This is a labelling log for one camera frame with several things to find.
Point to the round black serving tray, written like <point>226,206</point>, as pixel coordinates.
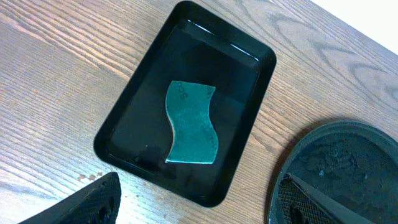
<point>353,163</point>

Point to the black rectangular water tray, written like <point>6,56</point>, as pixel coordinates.
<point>195,46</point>

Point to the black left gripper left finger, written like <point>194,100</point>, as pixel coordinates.
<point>97,203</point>

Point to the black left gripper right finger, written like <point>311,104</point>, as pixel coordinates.
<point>299,202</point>

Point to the green and yellow sponge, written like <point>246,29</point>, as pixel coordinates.
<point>195,140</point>

